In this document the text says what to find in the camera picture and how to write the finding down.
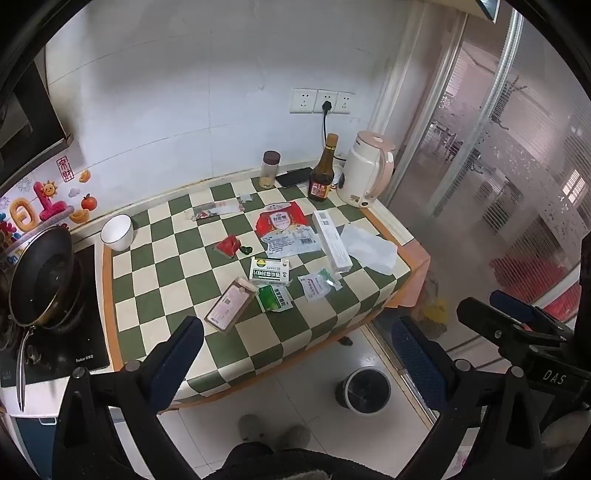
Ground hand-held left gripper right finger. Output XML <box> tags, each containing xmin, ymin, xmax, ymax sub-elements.
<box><xmin>392</xmin><ymin>316</ymin><xmax>550</xmax><ymax>480</ymax></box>

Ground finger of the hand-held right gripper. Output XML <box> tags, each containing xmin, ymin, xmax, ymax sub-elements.
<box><xmin>457</xmin><ymin>298</ymin><xmax>571</xmax><ymax>352</ymax></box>
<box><xmin>490</xmin><ymin>290</ymin><xmax>575</xmax><ymax>330</ymax></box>

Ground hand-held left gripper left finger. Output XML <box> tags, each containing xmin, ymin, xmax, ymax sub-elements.
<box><xmin>53</xmin><ymin>316</ymin><xmax>205</xmax><ymax>480</ymax></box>

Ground white rimmed trash bin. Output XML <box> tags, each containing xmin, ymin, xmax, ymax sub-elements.
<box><xmin>335</xmin><ymin>367</ymin><xmax>392</xmax><ymax>414</ymax></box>

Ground white tissue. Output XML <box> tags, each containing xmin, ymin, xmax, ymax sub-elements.
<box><xmin>340</xmin><ymin>224</ymin><xmax>399</xmax><ymax>275</ymax></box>

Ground red and white sugar bag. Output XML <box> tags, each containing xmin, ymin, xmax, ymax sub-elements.
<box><xmin>255</xmin><ymin>202</ymin><xmax>325</xmax><ymax>258</ymax></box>

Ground person's right forearm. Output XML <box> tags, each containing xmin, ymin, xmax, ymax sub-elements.
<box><xmin>540</xmin><ymin>406</ymin><xmax>587</xmax><ymax>467</ymax></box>

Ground red plastic basket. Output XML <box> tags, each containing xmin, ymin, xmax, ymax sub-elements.
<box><xmin>489</xmin><ymin>256</ymin><xmax>583</xmax><ymax>319</ymax></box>

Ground yellow plastic bag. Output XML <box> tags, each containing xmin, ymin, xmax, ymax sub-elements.
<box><xmin>416</xmin><ymin>277</ymin><xmax>451</xmax><ymax>333</ymax></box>

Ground pink box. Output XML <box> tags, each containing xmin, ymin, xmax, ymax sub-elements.
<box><xmin>204</xmin><ymin>277</ymin><xmax>259</xmax><ymax>334</ymax></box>

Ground pink cloth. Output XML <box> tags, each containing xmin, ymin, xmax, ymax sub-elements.
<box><xmin>388</xmin><ymin>240</ymin><xmax>432</xmax><ymax>309</ymax></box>

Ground black induction cooktop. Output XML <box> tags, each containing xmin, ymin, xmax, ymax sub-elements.
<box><xmin>0</xmin><ymin>242</ymin><xmax>114</xmax><ymax>388</ymax></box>

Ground grey fuzzy slipper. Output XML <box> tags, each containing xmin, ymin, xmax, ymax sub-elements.
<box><xmin>276</xmin><ymin>425</ymin><xmax>312</xmax><ymax>450</ymax></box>
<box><xmin>238</xmin><ymin>414</ymin><xmax>269</xmax><ymax>444</ymax></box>

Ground green checkered table cover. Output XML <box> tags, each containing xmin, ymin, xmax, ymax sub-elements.
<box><xmin>95</xmin><ymin>178</ymin><xmax>432</xmax><ymax>409</ymax></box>

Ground small red packet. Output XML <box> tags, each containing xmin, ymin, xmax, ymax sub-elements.
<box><xmin>213</xmin><ymin>235</ymin><xmax>242</xmax><ymax>259</ymax></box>

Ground white sachet with green print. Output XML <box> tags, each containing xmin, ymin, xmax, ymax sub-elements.
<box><xmin>298</xmin><ymin>269</ymin><xmax>342</xmax><ymax>302</ymax></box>

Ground white and green medicine box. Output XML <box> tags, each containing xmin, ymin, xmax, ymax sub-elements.
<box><xmin>249</xmin><ymin>257</ymin><xmax>293</xmax><ymax>284</ymax></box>

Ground white bowl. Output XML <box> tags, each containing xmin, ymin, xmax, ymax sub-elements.
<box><xmin>100</xmin><ymin>215</ymin><xmax>136</xmax><ymax>252</ymax></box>

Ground glass sliding door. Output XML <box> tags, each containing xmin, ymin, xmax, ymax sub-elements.
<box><xmin>369</xmin><ymin>0</ymin><xmax>591</xmax><ymax>352</ymax></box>

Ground long white box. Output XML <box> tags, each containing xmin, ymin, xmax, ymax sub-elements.
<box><xmin>312</xmin><ymin>210</ymin><xmax>352</xmax><ymax>273</ymax></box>

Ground person's legs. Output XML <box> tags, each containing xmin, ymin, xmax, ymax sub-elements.
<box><xmin>222</xmin><ymin>440</ymin><xmax>402</xmax><ymax>480</ymax></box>

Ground clear plastic wrapper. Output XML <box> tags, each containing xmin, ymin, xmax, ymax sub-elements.
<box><xmin>191</xmin><ymin>199</ymin><xmax>245</xmax><ymax>221</ymax></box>

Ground black frying pan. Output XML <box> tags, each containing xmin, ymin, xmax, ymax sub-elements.
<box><xmin>8</xmin><ymin>225</ymin><xmax>77</xmax><ymax>414</ymax></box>

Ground blue cabinet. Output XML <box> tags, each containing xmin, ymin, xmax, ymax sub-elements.
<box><xmin>9</xmin><ymin>411</ymin><xmax>61</xmax><ymax>480</ymax></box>

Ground white and pink kettle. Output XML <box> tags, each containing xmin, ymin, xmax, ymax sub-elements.
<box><xmin>335</xmin><ymin>130</ymin><xmax>398</xmax><ymax>209</ymax></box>

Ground dark sauce bottle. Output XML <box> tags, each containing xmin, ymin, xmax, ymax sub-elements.
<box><xmin>308</xmin><ymin>133</ymin><xmax>340</xmax><ymax>202</ymax></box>

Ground clear jar with brown lid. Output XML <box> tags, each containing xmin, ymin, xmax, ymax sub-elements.
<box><xmin>259</xmin><ymin>150</ymin><xmax>281</xmax><ymax>190</ymax></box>

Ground black phone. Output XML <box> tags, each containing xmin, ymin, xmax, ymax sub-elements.
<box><xmin>276</xmin><ymin>167</ymin><xmax>315</xmax><ymax>188</ymax></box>

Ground black range hood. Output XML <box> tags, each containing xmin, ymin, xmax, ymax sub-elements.
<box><xmin>0</xmin><ymin>60</ymin><xmax>70</xmax><ymax>195</ymax></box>

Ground colourful wall stickers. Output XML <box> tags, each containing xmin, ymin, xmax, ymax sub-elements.
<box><xmin>0</xmin><ymin>157</ymin><xmax>100</xmax><ymax>273</ymax></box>

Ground black plug with cable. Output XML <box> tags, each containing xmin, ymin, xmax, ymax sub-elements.
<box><xmin>320</xmin><ymin>102</ymin><xmax>334</xmax><ymax>160</ymax></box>

